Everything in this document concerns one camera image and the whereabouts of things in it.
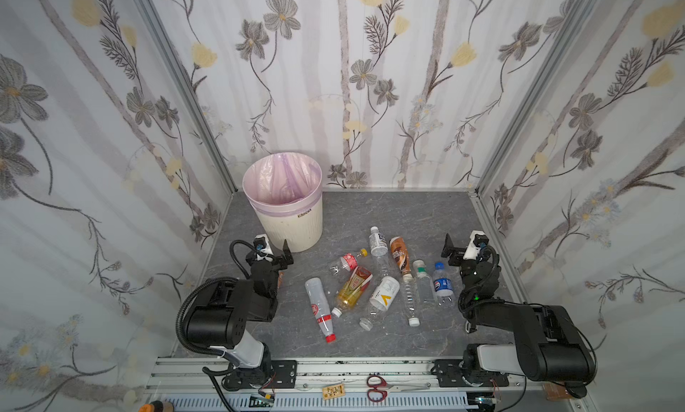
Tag blue label Pepsi bottle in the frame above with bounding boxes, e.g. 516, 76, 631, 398
433, 262, 456, 308

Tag brown coffee bottle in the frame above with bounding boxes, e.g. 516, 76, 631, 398
390, 236, 413, 278

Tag clear ribbed bottle white cap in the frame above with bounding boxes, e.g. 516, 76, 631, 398
401, 274, 420, 327

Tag clear bottle red cap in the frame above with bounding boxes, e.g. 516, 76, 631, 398
305, 278, 336, 344

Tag small bottle yellow cap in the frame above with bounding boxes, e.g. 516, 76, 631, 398
329, 249, 369, 276

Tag yellow tea bottle red label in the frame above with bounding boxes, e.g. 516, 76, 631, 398
331, 267, 373, 317

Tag clear bottle green band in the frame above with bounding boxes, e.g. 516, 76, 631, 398
412, 260, 435, 305

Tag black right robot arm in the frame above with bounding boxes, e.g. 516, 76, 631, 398
441, 231, 597, 399

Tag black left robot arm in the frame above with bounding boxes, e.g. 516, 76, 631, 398
175, 240, 294, 394

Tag cream plastic trash bin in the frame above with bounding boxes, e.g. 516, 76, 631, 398
242, 152, 325, 253

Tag purple plastic bin liner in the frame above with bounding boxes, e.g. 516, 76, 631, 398
242, 152, 323, 217

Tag clear bottle white yellow label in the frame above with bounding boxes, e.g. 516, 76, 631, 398
359, 276, 400, 331

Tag yellow tag card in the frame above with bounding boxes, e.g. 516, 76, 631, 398
322, 383, 346, 401

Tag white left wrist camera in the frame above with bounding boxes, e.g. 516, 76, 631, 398
253, 234, 273, 255

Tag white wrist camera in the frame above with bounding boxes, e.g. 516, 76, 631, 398
253, 234, 273, 255
464, 230, 490, 260

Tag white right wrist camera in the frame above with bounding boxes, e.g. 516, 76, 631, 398
464, 230, 490, 260

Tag white perforated cable duct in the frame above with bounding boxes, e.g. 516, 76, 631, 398
159, 392, 477, 412

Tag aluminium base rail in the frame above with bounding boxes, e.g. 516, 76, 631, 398
144, 357, 542, 400

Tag red handled scissors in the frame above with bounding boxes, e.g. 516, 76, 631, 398
366, 375, 430, 403

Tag orange black tool handle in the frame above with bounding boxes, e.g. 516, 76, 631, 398
138, 401, 175, 412

